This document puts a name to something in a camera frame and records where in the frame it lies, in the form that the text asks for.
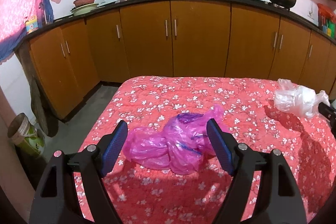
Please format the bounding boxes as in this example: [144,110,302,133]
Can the small clear plastic bag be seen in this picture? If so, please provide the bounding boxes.
[273,79,330,119]

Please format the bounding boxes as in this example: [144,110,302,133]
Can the purple plastic bag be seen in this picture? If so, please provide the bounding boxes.
[122,105,229,175]

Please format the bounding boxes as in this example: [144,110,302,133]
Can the bucket on floor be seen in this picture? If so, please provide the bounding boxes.
[7,113,46,159]

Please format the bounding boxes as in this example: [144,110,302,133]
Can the orange bag with bottles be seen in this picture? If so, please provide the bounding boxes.
[317,3,335,39]

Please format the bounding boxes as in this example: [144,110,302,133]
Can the wooden lower cabinets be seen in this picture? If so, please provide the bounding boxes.
[15,0,335,120]

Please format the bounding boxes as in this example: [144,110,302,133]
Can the green basin with red bowl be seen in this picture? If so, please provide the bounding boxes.
[71,0,98,16]

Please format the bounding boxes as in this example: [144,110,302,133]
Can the small colourful carton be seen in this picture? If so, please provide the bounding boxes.
[25,15,39,34]

